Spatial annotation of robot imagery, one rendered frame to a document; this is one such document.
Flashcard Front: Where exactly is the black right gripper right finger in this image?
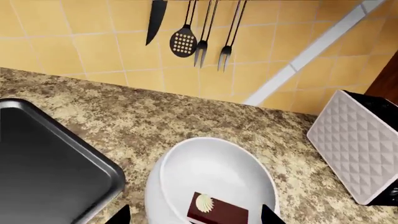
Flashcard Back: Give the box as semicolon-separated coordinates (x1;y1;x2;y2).
261;203;285;224

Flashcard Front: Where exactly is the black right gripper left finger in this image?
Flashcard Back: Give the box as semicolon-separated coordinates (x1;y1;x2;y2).
106;204;131;224

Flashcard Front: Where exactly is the chocolate cake slice with cream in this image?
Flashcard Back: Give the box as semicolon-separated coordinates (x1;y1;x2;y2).
185;191;250;224

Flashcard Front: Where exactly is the white ceramic bowl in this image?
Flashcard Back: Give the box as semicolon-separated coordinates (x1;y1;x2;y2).
144;136;280;224

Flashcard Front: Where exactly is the dark metal baking tray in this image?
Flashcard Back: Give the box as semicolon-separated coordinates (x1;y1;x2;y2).
0;98;126;224

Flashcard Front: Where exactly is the white quilted toaster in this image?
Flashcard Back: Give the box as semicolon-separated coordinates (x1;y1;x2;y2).
307;90;398;207

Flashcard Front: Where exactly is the black two-prong meat fork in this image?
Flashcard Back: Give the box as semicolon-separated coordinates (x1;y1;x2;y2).
217;0;248;73
193;0;220;69

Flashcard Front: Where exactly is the dark wooden cabinet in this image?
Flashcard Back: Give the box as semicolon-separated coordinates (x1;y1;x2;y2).
363;47;398;101

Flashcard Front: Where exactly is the black slotted spoon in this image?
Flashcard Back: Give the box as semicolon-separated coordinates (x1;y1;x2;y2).
169;0;198;58

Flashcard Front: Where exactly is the black kitchen knife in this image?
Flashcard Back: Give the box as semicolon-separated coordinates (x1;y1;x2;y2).
145;0;169;47

